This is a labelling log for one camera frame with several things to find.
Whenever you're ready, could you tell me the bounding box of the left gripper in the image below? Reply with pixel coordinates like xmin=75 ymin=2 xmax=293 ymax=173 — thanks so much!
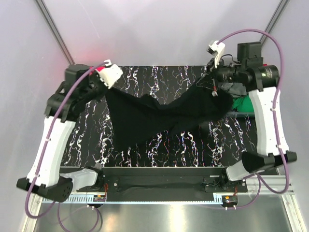
xmin=81 ymin=69 xmax=113 ymax=103

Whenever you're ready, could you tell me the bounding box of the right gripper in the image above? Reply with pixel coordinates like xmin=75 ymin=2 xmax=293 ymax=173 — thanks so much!
xmin=197 ymin=56 xmax=244 ymax=91

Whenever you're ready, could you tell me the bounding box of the black t-shirt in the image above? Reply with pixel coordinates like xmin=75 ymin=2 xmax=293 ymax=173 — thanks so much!
xmin=105 ymin=84 xmax=233 ymax=151

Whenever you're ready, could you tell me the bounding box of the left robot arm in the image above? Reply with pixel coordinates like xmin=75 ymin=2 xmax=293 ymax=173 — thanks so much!
xmin=16 ymin=64 xmax=107 ymax=203

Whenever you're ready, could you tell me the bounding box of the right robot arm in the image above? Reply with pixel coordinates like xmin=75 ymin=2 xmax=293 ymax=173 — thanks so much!
xmin=197 ymin=41 xmax=297 ymax=192

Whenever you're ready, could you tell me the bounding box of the pink folded t-shirt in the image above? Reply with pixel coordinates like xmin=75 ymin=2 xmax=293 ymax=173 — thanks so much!
xmin=89 ymin=66 xmax=104 ymax=75

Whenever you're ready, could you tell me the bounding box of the grey t-shirt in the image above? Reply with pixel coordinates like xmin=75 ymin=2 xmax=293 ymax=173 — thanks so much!
xmin=220 ymin=83 xmax=247 ymax=98

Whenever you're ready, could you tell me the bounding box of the green t-shirt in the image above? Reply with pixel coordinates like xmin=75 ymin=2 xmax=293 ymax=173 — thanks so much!
xmin=232 ymin=95 xmax=254 ymax=113

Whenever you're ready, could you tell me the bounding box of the clear plastic bin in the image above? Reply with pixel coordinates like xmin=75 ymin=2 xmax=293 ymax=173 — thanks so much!
xmin=225 ymin=110 xmax=255 ymax=118

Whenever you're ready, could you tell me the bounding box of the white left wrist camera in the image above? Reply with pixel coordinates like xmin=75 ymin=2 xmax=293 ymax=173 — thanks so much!
xmin=96 ymin=59 xmax=123 ymax=89

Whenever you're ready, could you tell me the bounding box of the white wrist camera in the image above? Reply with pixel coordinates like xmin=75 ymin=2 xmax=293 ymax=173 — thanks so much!
xmin=208 ymin=40 xmax=225 ymax=68
xmin=96 ymin=59 xmax=123 ymax=89

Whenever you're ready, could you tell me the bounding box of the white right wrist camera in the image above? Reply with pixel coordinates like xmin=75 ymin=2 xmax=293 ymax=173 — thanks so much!
xmin=208 ymin=40 xmax=225 ymax=68

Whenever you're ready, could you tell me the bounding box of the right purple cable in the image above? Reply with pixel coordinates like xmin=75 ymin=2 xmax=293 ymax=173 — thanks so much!
xmin=217 ymin=29 xmax=290 ymax=210

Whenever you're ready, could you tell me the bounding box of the purple cable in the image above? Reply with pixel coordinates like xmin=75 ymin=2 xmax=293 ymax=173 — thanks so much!
xmin=217 ymin=29 xmax=290 ymax=210
xmin=25 ymin=61 xmax=112 ymax=230

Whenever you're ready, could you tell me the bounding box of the left aluminium corner post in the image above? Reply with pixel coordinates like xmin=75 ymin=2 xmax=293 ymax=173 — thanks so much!
xmin=34 ymin=0 xmax=75 ymax=65

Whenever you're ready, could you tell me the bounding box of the aluminium corner post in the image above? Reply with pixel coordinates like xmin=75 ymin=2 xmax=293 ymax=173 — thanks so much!
xmin=265 ymin=0 xmax=290 ymax=34
xmin=34 ymin=0 xmax=75 ymax=65

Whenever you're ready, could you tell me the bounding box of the right aluminium corner post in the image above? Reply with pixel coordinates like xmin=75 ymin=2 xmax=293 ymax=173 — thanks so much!
xmin=265 ymin=0 xmax=290 ymax=34

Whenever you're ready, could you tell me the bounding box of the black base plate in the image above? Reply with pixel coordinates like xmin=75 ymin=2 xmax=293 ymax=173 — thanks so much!
xmin=76 ymin=166 xmax=248 ymax=203

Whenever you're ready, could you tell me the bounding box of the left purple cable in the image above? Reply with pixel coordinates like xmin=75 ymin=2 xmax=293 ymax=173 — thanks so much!
xmin=25 ymin=61 xmax=112 ymax=230

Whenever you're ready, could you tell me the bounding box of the aluminium frame rail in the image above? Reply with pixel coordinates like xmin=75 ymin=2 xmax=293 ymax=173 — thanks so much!
xmin=32 ymin=175 xmax=295 ymax=203

